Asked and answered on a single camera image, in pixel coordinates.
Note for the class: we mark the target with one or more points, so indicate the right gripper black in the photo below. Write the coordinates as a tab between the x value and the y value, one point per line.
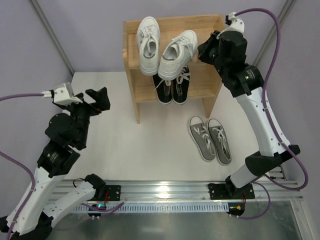
210	51

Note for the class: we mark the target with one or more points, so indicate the grey canvas sneaker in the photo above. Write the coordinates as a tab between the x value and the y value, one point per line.
200	135
220	141

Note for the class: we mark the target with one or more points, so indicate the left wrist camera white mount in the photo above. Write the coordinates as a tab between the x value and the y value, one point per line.
61	94

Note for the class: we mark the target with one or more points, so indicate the left aluminium frame post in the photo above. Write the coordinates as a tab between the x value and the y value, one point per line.
51	34

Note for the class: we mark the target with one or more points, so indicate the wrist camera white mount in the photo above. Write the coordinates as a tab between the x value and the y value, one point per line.
61	94
234	23

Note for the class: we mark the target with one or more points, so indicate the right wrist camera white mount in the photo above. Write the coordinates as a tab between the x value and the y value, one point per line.
234	23

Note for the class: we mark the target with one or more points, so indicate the white sneaker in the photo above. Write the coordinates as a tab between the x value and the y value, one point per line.
177	54
148	41

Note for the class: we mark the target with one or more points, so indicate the right grey canvas sneaker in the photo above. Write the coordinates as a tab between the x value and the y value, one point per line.
220	141

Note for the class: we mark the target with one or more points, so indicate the perforated cable duct strip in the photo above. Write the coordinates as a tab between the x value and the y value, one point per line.
173	207

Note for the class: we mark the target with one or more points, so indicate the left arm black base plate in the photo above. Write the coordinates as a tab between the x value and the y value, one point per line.
110	193

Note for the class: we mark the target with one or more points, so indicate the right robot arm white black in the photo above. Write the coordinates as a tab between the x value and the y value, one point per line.
226	51

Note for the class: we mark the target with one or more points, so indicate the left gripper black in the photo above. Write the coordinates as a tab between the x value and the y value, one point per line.
88	105

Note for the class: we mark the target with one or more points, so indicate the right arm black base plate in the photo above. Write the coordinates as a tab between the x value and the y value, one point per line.
217	191

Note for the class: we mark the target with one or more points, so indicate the black canvas sneaker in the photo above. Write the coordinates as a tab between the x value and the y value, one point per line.
162	89
181	86

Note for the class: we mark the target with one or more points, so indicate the aluminium frame post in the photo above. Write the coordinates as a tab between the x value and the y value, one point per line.
51	34
260	30

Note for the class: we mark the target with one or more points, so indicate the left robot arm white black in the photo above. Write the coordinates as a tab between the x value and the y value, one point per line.
34	218

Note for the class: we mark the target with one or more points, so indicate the wooden two-tier shoe shelf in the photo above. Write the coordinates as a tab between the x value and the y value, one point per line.
205	82

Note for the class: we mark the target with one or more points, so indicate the left grey canvas sneaker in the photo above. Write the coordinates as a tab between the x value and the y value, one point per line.
200	135

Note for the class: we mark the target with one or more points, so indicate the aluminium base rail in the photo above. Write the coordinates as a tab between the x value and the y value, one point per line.
178	191

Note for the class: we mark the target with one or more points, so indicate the right aluminium frame post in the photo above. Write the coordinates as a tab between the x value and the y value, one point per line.
260	30

